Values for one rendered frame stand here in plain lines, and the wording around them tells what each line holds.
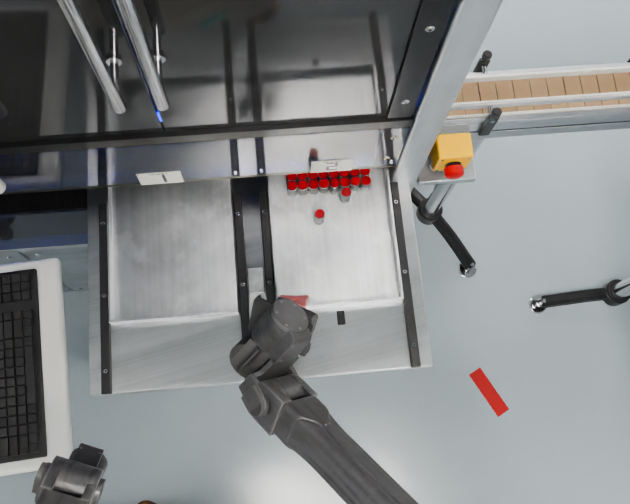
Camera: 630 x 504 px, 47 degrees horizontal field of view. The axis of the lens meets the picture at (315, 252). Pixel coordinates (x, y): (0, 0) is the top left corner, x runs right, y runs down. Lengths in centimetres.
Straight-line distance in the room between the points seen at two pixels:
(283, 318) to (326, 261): 58
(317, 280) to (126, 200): 45
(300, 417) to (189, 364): 59
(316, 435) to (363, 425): 143
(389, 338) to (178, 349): 43
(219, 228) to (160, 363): 31
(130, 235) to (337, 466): 82
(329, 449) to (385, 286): 66
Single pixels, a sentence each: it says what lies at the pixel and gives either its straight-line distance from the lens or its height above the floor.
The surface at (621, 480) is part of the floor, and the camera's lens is 261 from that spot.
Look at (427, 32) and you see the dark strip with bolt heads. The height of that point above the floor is 149.
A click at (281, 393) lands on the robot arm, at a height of 139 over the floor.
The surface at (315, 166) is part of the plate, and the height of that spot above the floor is 103.
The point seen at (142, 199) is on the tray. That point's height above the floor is 88.
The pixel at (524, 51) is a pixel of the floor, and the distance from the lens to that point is 290.
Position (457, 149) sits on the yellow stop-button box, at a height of 103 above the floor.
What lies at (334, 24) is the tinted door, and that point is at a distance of 103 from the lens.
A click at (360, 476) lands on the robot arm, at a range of 94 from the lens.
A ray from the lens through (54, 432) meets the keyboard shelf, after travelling 166.
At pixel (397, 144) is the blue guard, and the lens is 141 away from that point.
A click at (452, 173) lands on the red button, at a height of 101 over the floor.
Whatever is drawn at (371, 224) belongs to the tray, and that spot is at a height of 88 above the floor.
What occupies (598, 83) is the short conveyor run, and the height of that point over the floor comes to 93.
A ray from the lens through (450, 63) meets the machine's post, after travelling 115.
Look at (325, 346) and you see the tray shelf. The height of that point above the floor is 88.
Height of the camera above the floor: 239
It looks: 75 degrees down
